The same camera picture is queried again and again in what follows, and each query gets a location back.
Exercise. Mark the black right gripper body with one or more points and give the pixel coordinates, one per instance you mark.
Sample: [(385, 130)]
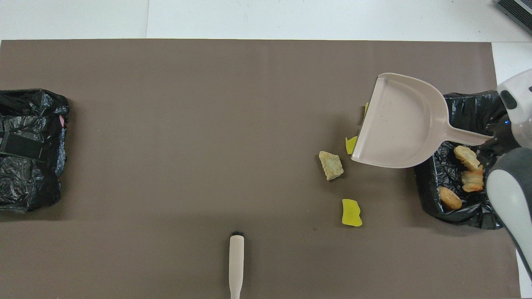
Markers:
[(505, 137)]

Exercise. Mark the pale yellow bread piece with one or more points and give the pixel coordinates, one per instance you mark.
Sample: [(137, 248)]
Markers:
[(466, 157)]

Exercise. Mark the striped croissant bread piece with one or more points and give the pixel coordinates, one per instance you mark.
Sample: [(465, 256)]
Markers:
[(472, 181)]

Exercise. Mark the brown bread roll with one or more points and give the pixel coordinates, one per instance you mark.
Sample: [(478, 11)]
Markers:
[(450, 198)]

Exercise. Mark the beige plastic dustpan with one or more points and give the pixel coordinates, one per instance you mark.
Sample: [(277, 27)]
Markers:
[(399, 124)]

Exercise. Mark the pale bread chunk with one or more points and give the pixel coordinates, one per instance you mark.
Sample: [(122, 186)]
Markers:
[(331, 165)]

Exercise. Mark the beige hand brush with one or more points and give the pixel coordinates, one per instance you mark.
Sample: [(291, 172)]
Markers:
[(236, 265)]

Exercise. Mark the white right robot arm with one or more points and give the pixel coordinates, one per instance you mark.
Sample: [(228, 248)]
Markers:
[(511, 195)]

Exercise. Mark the bin with black bag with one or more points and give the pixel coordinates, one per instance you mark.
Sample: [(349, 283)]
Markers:
[(25, 187), (461, 116)]

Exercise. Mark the dark grey slatted object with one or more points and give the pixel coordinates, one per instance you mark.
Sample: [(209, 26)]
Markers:
[(517, 12)]

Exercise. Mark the brown table mat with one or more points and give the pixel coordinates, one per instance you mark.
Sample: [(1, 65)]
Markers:
[(208, 124)]

